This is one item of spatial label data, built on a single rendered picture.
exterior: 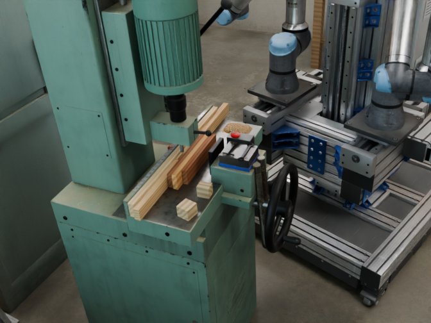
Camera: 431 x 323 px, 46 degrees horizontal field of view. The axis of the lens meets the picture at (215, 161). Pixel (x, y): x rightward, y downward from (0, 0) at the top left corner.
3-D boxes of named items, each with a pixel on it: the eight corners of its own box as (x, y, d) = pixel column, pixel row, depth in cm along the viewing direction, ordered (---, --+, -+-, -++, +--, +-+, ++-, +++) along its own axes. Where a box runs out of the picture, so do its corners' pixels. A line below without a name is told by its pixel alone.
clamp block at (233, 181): (251, 199, 154) (250, 175, 148) (211, 190, 158) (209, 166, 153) (267, 172, 165) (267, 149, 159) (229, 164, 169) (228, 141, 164)
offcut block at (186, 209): (188, 221, 142) (186, 211, 140) (177, 216, 145) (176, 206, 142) (197, 213, 145) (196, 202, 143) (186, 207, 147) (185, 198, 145)
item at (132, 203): (135, 218, 145) (133, 204, 142) (129, 216, 146) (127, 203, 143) (218, 118, 189) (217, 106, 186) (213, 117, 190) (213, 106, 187)
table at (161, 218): (222, 257, 138) (221, 241, 135) (128, 231, 149) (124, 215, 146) (287, 143, 183) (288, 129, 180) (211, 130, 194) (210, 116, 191)
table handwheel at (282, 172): (278, 192, 139) (305, 149, 163) (212, 178, 147) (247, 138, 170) (273, 273, 153) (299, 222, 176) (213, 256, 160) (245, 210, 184)
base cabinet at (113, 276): (218, 393, 194) (205, 265, 154) (94, 346, 215) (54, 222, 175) (258, 306, 228) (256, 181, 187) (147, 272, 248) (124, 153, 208)
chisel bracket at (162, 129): (190, 151, 157) (188, 127, 152) (151, 143, 162) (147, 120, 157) (200, 139, 162) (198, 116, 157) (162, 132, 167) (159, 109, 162)
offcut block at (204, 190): (197, 197, 151) (195, 186, 149) (201, 190, 154) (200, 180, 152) (209, 199, 150) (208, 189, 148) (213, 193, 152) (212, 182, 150)
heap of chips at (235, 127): (247, 136, 177) (246, 132, 176) (220, 132, 181) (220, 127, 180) (253, 127, 183) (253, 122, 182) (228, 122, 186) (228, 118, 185)
